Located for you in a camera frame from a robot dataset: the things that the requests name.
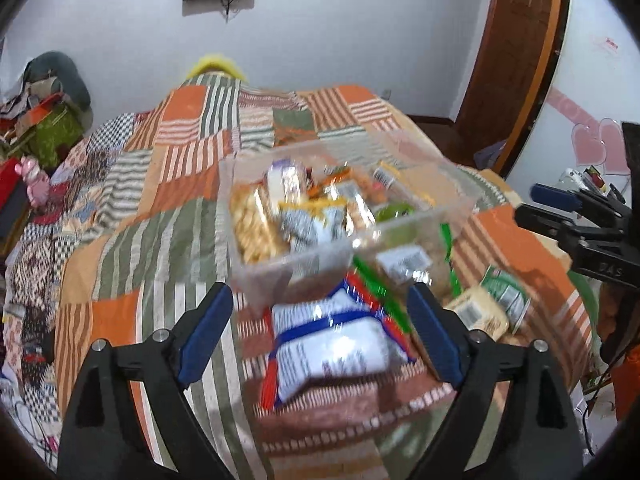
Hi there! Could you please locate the beige barcode cracker pack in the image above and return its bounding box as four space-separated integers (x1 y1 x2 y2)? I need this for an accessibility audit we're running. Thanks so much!
445 285 510 341

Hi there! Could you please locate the gold-striped clear biscuit pack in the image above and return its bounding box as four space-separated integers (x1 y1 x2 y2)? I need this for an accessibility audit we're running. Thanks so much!
372 160 435 210

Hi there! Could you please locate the clear bag of buns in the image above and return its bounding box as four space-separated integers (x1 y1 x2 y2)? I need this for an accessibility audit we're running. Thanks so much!
307 164 390 234

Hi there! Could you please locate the blue white snack bag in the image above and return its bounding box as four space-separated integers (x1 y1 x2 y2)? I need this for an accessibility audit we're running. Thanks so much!
260 271 416 411

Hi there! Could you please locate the small puffed biscuit bag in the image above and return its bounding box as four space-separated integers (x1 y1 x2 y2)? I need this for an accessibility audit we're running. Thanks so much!
230 183 288 264

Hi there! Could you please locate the green-edged clear cookie bag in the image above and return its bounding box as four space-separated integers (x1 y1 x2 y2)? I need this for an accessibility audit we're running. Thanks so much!
352 221 462 334

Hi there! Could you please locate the checkered patterned quilt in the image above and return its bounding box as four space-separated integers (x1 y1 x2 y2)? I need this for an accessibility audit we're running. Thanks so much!
1 113 151 440

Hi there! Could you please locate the green sachet packet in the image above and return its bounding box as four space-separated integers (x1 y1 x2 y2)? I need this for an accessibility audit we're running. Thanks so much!
480 266 530 334

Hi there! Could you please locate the brown wooden door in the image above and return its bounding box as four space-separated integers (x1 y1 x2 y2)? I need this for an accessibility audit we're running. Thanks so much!
452 0 570 177

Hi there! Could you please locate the patchwork striped bed blanket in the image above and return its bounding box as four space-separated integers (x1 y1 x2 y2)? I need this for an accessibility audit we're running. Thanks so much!
54 72 592 479

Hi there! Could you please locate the clear plastic storage bin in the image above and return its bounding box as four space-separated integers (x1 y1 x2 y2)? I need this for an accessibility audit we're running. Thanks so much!
219 131 480 318

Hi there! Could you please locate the pink plush toy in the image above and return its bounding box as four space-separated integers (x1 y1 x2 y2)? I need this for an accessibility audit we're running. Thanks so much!
14 156 51 208

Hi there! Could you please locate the pink wrapped sausage snack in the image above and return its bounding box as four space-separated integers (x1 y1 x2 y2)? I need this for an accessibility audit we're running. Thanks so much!
265 158 308 211

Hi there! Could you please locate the red gift box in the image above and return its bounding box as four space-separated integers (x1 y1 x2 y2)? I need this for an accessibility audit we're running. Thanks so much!
0 158 22 208

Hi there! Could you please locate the orange flat box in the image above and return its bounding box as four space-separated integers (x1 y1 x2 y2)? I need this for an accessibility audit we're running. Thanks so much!
14 92 64 136

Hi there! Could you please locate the grey green pillow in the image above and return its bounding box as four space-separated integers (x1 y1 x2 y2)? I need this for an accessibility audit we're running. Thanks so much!
23 51 91 112

